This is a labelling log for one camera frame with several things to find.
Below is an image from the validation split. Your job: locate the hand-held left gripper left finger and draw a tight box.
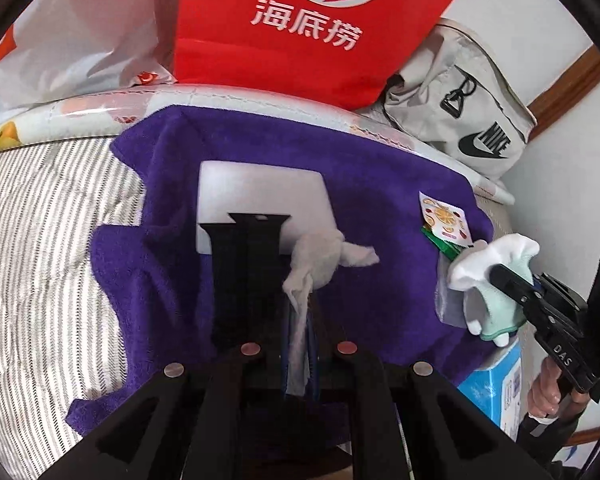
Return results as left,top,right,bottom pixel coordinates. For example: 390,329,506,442
40,305,295,480

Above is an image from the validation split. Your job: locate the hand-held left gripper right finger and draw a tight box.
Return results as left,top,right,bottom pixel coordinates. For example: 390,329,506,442
305,307,553,480

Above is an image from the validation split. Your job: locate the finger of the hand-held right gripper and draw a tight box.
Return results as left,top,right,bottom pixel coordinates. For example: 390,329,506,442
489,262,541,311

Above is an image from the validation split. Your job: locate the mint green and white glove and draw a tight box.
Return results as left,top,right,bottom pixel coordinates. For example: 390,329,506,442
447,232,541,348

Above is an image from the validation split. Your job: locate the green snack packet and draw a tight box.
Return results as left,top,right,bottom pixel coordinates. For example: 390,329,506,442
421,225,476,261

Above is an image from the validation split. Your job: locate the fruit print packet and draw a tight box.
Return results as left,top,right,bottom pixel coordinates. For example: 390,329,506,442
418,191,473,246

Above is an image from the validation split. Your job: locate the white tissue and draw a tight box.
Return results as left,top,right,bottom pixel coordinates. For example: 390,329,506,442
281,230,381,401

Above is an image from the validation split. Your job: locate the person's right forearm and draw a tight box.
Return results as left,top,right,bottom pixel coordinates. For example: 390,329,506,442
517,410,596,461

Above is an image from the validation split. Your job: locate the person's right hand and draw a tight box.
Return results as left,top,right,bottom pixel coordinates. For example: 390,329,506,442
527,357,588,421

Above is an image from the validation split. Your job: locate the blue tissue pack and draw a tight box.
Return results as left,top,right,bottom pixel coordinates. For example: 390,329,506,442
455,342,526,441

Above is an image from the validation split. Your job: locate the purple towel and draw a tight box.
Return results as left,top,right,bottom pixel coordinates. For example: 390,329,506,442
65,104,496,453

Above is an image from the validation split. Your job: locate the grey bag with black logo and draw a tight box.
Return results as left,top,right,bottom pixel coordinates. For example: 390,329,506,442
382,17,538,181

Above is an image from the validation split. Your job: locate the striped mattress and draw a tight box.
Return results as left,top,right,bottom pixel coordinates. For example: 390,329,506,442
0,135,153,466

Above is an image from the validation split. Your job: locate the red paper bag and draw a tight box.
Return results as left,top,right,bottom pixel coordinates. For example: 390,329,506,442
172,0,488,112

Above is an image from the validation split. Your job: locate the fruit print plastic sheet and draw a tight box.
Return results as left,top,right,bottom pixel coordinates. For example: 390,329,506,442
0,82,513,206

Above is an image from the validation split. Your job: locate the white plastic bag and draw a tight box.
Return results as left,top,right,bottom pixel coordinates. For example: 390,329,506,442
0,0,191,136

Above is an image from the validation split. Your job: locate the wooden wall trim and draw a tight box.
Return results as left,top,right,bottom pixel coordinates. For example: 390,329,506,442
527,42,600,126

